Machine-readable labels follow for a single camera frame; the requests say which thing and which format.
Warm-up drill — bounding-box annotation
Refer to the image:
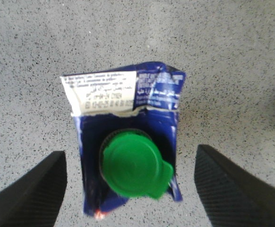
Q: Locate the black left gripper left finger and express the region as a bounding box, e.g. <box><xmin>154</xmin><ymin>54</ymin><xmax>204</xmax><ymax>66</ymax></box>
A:
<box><xmin>0</xmin><ymin>151</ymin><xmax>67</xmax><ymax>227</ymax></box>

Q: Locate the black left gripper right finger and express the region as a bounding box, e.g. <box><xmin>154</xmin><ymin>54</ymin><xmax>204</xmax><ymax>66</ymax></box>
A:
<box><xmin>194</xmin><ymin>144</ymin><xmax>275</xmax><ymax>227</ymax></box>

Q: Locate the blue white milk carton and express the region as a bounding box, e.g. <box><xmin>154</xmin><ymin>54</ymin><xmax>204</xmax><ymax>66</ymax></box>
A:
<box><xmin>60</xmin><ymin>61</ymin><xmax>186</xmax><ymax>218</ymax></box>

